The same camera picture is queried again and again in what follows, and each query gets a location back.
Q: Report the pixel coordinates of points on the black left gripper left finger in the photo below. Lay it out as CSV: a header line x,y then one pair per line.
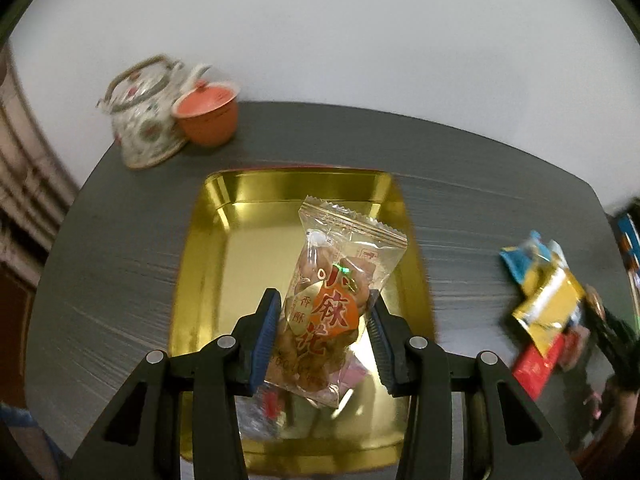
x,y
137,436

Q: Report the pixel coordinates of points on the floral ceramic teapot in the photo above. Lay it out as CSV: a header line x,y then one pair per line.
x,y
138,102

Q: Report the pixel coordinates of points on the clear fried twist snack bag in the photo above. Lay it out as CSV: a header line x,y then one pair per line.
x,y
345,262

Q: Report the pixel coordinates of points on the gold snack packet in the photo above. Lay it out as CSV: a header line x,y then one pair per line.
x,y
549,305

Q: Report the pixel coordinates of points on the beige patterned curtain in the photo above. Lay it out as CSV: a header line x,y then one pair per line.
x,y
36,191

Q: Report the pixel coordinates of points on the pink candy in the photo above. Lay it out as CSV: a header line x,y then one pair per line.
x,y
352,373

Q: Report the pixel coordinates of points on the black sesame snack bar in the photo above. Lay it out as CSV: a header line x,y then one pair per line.
x,y
262,416

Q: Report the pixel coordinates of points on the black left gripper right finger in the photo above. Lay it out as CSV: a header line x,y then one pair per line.
x,y
464,412

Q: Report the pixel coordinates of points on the colourful clutter at right edge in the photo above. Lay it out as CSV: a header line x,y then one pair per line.
x,y
627,238

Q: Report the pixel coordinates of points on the brown wooden door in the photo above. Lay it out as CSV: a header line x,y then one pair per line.
x,y
15,312

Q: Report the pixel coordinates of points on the red rice cake packet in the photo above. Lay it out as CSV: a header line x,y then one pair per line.
x,y
532,370

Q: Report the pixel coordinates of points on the blue snack packet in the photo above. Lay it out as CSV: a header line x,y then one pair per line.
x,y
528,261

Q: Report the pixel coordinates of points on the gold and red tin box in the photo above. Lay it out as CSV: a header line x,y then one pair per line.
x,y
245,237

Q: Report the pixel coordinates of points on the orange lidded tea cup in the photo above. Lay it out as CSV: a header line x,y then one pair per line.
x,y
208,115

